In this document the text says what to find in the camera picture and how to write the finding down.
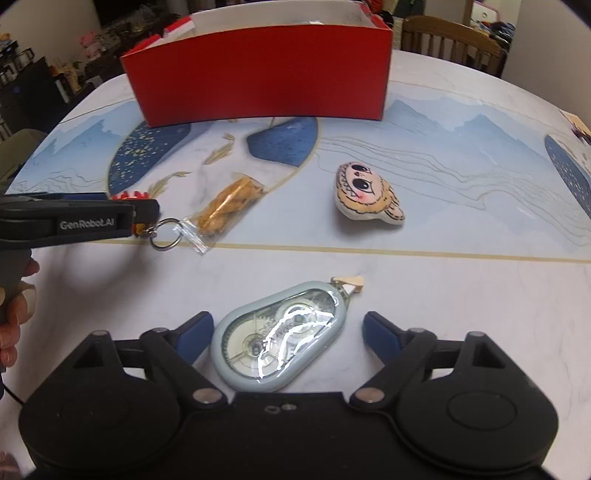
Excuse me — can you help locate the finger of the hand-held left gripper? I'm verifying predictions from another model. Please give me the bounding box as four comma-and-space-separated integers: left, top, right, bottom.
0, 191, 114, 206
132, 198, 162, 234

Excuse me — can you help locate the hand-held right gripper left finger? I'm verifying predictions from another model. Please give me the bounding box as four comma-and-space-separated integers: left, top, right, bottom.
69, 311, 230, 409

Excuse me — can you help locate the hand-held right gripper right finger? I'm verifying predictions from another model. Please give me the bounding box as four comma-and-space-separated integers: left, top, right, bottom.
348, 311, 509, 409

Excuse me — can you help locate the light blue correction tape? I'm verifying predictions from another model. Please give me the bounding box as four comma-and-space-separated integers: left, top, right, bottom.
211, 280, 357, 393

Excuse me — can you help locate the clear snack bag keychain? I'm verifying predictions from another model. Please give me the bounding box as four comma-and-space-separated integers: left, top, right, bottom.
113, 172, 267, 254

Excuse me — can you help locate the red and white cardboard box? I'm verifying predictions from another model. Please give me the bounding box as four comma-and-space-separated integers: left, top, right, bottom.
120, 0, 394, 128

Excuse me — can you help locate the person's left hand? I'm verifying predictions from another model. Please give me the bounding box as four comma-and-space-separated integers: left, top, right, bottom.
0, 258, 41, 369

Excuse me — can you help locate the black tea bar machine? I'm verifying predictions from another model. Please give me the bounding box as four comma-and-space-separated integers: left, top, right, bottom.
0, 41, 71, 136

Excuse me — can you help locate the cartoon face toy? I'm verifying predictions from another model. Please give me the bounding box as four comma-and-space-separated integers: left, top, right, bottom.
334, 161, 406, 228

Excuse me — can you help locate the wooden chair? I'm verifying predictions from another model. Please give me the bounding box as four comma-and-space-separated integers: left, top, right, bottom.
400, 15, 509, 77

